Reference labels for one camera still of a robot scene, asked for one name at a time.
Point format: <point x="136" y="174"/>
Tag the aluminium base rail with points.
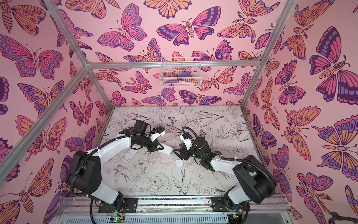
<point x="175" y="210"/>

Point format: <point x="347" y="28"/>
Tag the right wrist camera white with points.
<point x="187" y="140"/>

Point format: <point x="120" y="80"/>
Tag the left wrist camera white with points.
<point x="156" y="135"/>

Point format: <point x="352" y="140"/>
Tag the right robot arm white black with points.
<point x="256" y="183"/>

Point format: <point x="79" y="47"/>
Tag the small white remote control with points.
<point x="166" y="149"/>

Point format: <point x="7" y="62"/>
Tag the green circuit board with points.
<point x="117" y="220"/>

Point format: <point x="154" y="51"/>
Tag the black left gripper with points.
<point x="156" y="143"/>

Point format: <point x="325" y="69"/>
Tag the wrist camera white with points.
<point x="187" y="140"/>
<point x="156" y="135"/>

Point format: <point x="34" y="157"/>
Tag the aluminium cage frame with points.
<point x="87" y="70"/>

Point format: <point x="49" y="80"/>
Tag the white wire basket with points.
<point x="183" y="71"/>

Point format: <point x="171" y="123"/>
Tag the white battery cover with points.
<point x="179" y="163"/>

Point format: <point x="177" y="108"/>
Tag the long white remote control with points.
<point x="126" y="157"/>

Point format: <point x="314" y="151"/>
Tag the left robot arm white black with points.
<point x="85" y="173"/>

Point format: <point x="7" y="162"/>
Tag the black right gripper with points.
<point x="189" y="151"/>

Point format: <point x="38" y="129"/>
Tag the purple item in basket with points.
<point x="185" y="74"/>

